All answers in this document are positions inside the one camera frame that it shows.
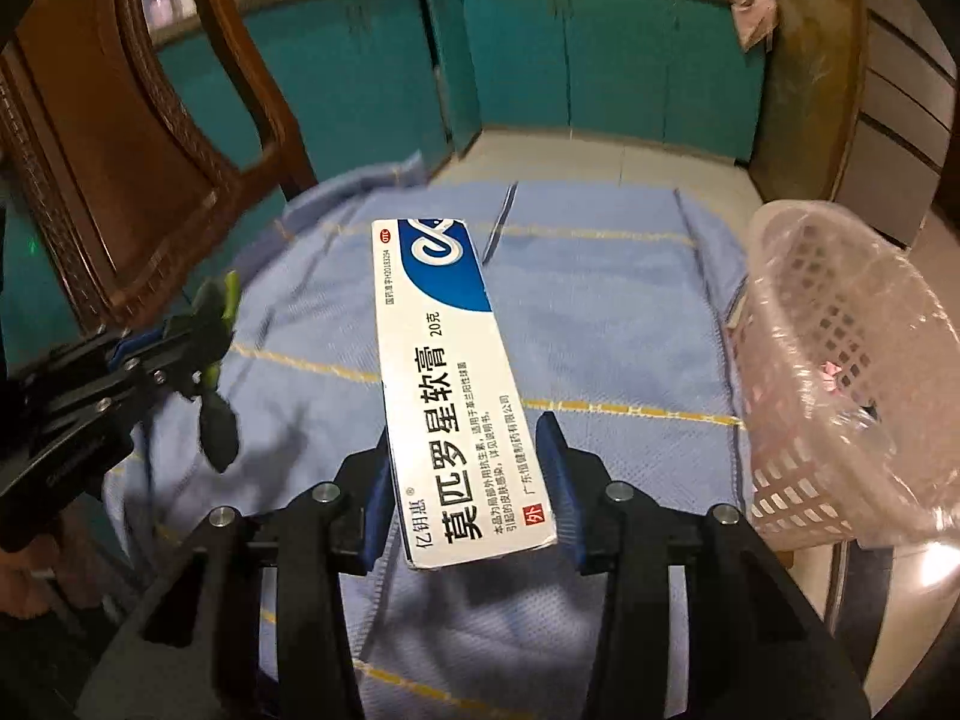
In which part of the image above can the person's left hand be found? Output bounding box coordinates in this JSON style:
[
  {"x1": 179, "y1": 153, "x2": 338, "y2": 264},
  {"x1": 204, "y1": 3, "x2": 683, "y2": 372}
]
[{"x1": 0, "y1": 531, "x2": 100, "y2": 622}]

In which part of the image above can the pink hanging cloth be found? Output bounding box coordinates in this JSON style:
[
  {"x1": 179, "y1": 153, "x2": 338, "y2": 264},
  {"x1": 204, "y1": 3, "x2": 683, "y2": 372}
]
[{"x1": 708, "y1": 0, "x2": 778, "y2": 50}]

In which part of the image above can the blue woven blanket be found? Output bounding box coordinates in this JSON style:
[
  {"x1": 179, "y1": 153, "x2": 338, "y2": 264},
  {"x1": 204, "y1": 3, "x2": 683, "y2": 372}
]
[{"x1": 101, "y1": 150, "x2": 760, "y2": 720}]

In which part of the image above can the dark green leaf scrap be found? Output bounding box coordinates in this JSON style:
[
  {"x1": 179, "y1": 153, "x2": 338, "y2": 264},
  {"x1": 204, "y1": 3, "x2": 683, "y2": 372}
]
[{"x1": 180, "y1": 270, "x2": 242, "y2": 475}]

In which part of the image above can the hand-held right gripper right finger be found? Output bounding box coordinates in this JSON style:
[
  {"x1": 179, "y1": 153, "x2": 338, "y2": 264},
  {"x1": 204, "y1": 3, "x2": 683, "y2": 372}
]
[{"x1": 535, "y1": 411, "x2": 872, "y2": 720}]

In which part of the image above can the carved wooden chair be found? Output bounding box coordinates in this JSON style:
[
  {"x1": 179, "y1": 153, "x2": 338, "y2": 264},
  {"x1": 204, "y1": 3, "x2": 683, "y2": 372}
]
[{"x1": 0, "y1": 0, "x2": 320, "y2": 336}]

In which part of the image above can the wooden framed sliding door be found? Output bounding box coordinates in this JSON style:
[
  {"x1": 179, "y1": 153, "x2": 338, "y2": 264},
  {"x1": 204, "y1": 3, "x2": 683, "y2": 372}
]
[{"x1": 748, "y1": 0, "x2": 865, "y2": 205}]

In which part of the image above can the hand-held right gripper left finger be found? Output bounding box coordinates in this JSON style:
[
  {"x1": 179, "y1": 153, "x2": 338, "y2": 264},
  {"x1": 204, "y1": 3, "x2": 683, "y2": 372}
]
[{"x1": 75, "y1": 430, "x2": 398, "y2": 720}]

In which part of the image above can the teal base kitchen cabinet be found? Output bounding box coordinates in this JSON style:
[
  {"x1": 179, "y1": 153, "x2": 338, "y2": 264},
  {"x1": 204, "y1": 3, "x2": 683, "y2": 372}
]
[
  {"x1": 459, "y1": 0, "x2": 767, "y2": 167},
  {"x1": 0, "y1": 0, "x2": 482, "y2": 361}
]

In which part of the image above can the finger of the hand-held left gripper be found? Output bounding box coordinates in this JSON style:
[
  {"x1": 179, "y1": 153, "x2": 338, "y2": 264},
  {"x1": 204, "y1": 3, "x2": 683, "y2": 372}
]
[
  {"x1": 0, "y1": 358, "x2": 220, "y2": 482},
  {"x1": 6, "y1": 313, "x2": 229, "y2": 401}
]

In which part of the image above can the silver refrigerator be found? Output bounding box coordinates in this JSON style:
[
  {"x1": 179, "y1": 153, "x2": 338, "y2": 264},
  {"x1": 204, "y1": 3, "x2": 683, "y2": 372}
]
[{"x1": 831, "y1": 0, "x2": 955, "y2": 250}]

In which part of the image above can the plastic lattice wastebasket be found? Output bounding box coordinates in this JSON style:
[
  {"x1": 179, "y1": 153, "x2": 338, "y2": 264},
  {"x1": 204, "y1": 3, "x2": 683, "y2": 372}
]
[{"x1": 723, "y1": 199, "x2": 960, "y2": 554}]

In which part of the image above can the white and blue medicine box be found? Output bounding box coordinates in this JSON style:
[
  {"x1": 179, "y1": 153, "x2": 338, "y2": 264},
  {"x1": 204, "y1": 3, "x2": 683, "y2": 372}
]
[{"x1": 372, "y1": 217, "x2": 560, "y2": 572}]

